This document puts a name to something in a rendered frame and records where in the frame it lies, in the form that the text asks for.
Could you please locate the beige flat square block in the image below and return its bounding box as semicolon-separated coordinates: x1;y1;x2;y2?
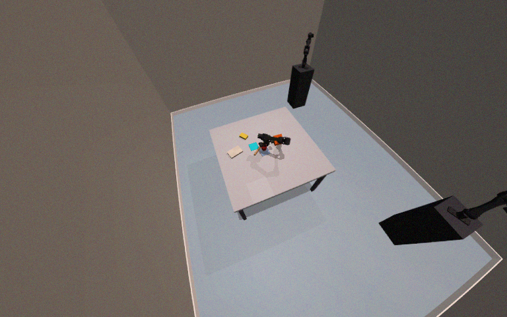
227;145;243;159

